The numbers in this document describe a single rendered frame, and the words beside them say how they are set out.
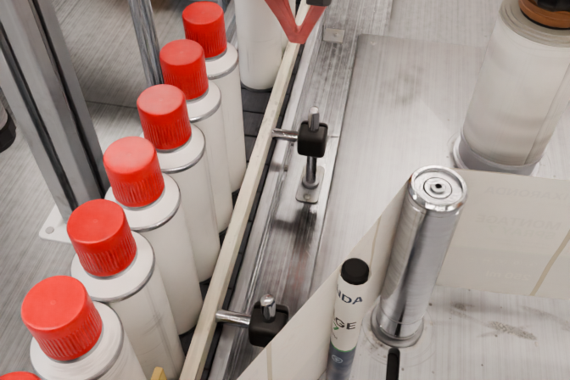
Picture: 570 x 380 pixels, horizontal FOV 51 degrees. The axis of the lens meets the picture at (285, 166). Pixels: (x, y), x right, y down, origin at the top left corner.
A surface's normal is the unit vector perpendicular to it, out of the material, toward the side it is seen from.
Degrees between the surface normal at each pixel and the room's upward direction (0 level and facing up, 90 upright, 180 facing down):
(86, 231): 2
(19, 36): 90
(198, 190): 90
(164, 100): 3
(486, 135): 88
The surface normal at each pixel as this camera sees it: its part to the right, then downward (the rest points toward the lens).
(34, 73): -0.19, 0.74
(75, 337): 0.61, 0.59
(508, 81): -0.71, 0.54
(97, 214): 0.00, -0.62
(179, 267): 0.79, 0.46
